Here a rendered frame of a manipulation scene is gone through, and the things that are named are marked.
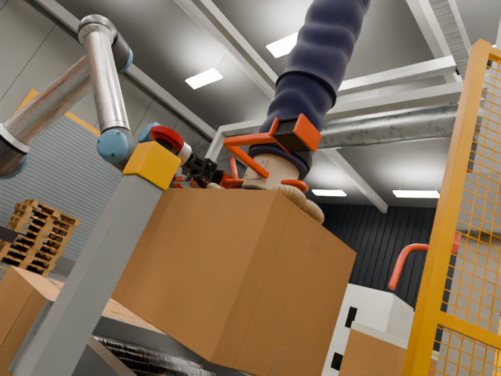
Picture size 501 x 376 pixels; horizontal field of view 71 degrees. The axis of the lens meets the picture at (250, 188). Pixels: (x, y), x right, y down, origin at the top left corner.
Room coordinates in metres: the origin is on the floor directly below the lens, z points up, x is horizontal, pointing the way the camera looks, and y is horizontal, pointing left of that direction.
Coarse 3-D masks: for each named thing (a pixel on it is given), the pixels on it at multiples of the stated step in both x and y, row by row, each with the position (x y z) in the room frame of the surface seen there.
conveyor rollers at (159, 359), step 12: (96, 336) 1.27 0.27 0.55; (108, 348) 1.19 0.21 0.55; (120, 348) 1.31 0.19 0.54; (132, 348) 1.34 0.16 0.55; (120, 360) 1.12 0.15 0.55; (132, 360) 1.15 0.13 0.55; (144, 360) 1.27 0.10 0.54; (156, 360) 1.30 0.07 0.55; (168, 360) 1.44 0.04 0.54; (180, 360) 1.48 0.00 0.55; (144, 372) 1.08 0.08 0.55; (156, 372) 1.19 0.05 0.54; (168, 372) 1.22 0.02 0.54; (180, 372) 1.26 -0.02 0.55; (192, 372) 1.40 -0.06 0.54; (204, 372) 1.44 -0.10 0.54
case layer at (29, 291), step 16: (16, 272) 2.11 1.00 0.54; (32, 272) 2.34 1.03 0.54; (0, 288) 2.21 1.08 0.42; (16, 288) 1.99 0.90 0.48; (32, 288) 1.82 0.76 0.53; (48, 288) 1.96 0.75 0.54; (0, 304) 2.07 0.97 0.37; (16, 304) 1.89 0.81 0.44; (32, 304) 1.73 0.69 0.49; (112, 304) 2.38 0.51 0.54; (0, 320) 1.96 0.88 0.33; (16, 320) 1.79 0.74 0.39; (32, 320) 1.66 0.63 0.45; (128, 320) 1.99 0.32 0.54; (144, 320) 2.25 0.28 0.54; (0, 336) 1.86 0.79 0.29; (16, 336) 1.71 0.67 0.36; (0, 352) 1.78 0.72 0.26; (16, 352) 1.64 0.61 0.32; (0, 368) 1.70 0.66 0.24
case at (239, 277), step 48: (192, 192) 1.07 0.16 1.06; (240, 192) 0.89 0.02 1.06; (144, 240) 1.19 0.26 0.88; (192, 240) 0.98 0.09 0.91; (240, 240) 0.84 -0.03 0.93; (288, 240) 0.85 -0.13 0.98; (336, 240) 0.96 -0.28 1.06; (144, 288) 1.09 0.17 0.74; (192, 288) 0.92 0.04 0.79; (240, 288) 0.79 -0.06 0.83; (288, 288) 0.88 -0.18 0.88; (336, 288) 1.01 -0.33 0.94; (192, 336) 0.86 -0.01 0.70; (240, 336) 0.83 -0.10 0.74; (288, 336) 0.92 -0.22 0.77
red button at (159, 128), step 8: (152, 128) 0.63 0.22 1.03; (160, 128) 0.62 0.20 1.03; (168, 128) 0.62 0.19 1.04; (152, 136) 0.64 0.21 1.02; (160, 136) 0.62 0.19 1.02; (168, 136) 0.62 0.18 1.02; (176, 136) 0.62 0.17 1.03; (160, 144) 0.63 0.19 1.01; (168, 144) 0.64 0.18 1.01; (176, 144) 0.64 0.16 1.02
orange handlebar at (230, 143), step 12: (228, 144) 0.92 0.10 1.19; (240, 144) 0.89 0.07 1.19; (252, 144) 0.86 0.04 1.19; (240, 156) 0.97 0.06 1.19; (252, 168) 1.02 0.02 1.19; (180, 180) 1.51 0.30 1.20; (192, 180) 1.44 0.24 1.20; (228, 180) 1.26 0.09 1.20; (240, 180) 1.21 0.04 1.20; (288, 180) 1.04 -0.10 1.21
